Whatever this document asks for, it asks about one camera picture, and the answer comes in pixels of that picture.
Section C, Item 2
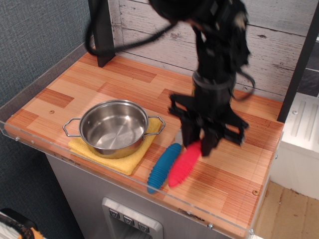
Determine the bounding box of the blue handled metal fork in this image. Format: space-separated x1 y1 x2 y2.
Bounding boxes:
147 143 181 194

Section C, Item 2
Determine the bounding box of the yellow folded cloth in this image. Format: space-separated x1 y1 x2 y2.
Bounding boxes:
68 117 162 176

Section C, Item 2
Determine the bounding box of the red handled metal spoon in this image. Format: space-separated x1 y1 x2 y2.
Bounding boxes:
167 140 201 188

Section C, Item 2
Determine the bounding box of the black vertical post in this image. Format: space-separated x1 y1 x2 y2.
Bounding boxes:
85 0 114 55
277 3 319 123

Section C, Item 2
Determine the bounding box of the stainless steel pot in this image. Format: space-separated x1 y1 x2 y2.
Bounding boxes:
63 100 165 159

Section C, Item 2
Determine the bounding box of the black vertical post left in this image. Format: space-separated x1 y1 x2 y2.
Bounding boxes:
85 0 114 55

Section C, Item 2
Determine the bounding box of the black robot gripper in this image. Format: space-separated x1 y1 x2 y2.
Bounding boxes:
169 74 248 157

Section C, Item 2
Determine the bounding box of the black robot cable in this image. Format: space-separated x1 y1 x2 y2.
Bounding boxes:
85 0 257 102

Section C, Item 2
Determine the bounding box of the black vertical post right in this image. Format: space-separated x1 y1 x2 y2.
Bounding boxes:
277 3 319 123

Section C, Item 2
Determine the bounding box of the white toy sink unit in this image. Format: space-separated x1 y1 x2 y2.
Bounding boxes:
270 93 319 199

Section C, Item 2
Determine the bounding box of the grey toy fridge cabinet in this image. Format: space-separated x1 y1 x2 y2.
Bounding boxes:
46 155 227 239

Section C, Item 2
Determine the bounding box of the peas and carrots can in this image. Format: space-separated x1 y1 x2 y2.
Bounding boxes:
192 72 235 104

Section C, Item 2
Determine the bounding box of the orange black object corner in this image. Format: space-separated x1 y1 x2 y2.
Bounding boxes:
0 208 45 239

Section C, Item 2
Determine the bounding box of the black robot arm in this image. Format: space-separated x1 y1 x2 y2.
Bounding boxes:
150 0 250 156

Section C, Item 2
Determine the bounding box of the silver dispenser button panel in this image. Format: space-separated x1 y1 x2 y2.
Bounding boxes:
102 197 164 239

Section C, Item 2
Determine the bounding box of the clear acrylic table guard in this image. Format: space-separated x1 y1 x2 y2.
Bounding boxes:
1 47 283 239

